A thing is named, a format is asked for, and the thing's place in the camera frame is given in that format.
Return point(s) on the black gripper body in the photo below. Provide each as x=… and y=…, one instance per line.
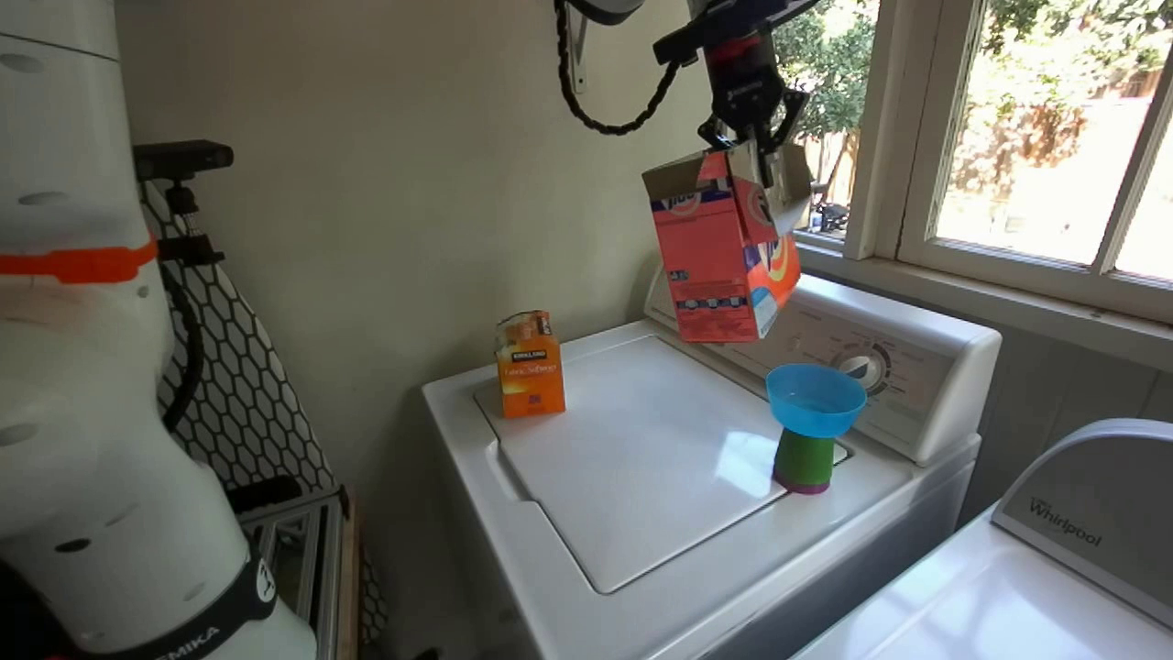
x=741, y=84

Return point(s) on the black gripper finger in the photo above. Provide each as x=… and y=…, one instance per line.
x=781, y=116
x=721, y=131

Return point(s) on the red Tide detergent box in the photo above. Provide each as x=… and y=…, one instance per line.
x=715, y=260

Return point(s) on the orange fabric softener box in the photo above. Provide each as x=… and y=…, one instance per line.
x=533, y=370

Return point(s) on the dark vehicle outside window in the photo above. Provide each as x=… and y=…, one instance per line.
x=829, y=221

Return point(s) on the blue plastic funnel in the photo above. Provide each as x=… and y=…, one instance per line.
x=815, y=402

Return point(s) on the white washing machine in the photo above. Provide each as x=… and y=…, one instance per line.
x=646, y=463

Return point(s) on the green bottle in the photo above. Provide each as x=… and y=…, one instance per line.
x=803, y=463

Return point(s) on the white dryer machine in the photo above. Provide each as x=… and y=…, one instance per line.
x=1076, y=535

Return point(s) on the black hexagonal mesh panel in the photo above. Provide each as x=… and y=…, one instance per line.
x=269, y=405

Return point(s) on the wooden board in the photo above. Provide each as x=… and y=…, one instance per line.
x=350, y=587

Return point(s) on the white window frame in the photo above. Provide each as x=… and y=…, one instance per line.
x=898, y=121

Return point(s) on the metal wall bracket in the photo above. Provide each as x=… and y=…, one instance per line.
x=576, y=59

